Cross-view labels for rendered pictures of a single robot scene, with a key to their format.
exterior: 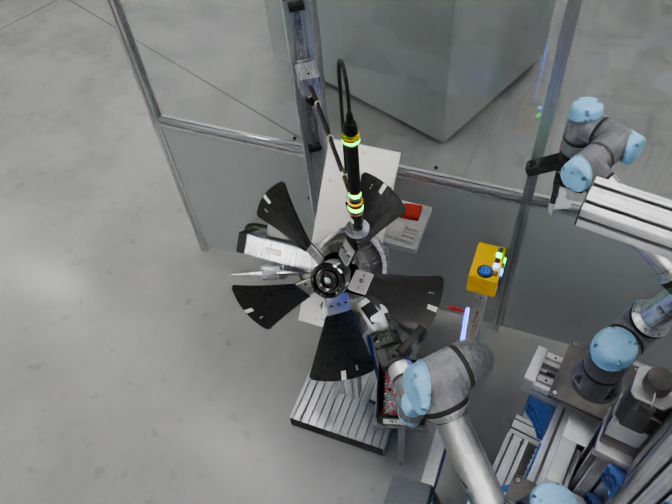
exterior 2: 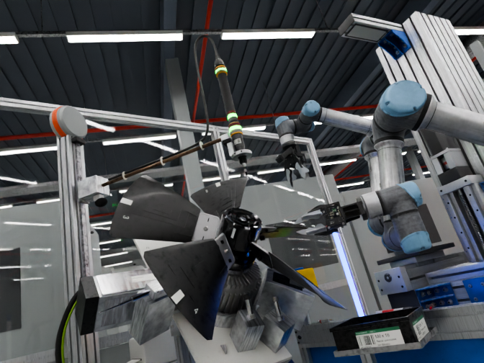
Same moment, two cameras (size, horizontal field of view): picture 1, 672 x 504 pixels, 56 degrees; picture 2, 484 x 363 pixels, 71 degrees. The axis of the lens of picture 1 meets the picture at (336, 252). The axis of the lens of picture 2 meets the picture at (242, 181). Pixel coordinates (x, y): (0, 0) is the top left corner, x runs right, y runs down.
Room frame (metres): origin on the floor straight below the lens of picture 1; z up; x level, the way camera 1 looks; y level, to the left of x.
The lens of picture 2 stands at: (0.76, 0.90, 1.00)
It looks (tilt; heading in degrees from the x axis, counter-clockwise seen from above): 19 degrees up; 295
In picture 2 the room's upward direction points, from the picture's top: 14 degrees counter-clockwise
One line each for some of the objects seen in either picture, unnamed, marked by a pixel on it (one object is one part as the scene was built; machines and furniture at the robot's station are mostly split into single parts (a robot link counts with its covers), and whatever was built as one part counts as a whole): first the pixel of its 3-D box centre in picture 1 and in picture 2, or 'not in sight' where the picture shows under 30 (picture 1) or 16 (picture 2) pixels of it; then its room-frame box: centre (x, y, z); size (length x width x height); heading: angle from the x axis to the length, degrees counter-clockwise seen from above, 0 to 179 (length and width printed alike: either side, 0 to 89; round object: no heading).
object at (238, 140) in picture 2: (354, 180); (229, 106); (1.19, -0.07, 1.66); 0.04 x 0.04 x 0.46
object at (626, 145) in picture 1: (613, 144); (303, 123); (1.09, -0.70, 1.78); 0.11 x 0.11 x 0.08; 36
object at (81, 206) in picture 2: (306, 84); (83, 208); (1.86, 0.03, 1.48); 0.05 x 0.03 x 0.62; 99
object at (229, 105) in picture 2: (353, 173); (227, 99); (1.19, -0.07, 1.68); 0.03 x 0.03 x 0.21
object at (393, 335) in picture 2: (401, 391); (380, 330); (0.95, -0.17, 0.85); 0.22 x 0.17 x 0.07; 170
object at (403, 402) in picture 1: (411, 395); (398, 199); (0.79, -0.17, 1.17); 0.11 x 0.08 x 0.09; 11
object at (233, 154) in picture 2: (355, 216); (236, 145); (1.20, -0.07, 1.50); 0.09 x 0.07 x 0.10; 9
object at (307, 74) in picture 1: (307, 77); (92, 189); (1.81, 0.03, 1.54); 0.10 x 0.07 x 0.08; 9
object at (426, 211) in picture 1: (382, 220); not in sight; (1.73, -0.21, 0.85); 0.36 x 0.24 x 0.03; 64
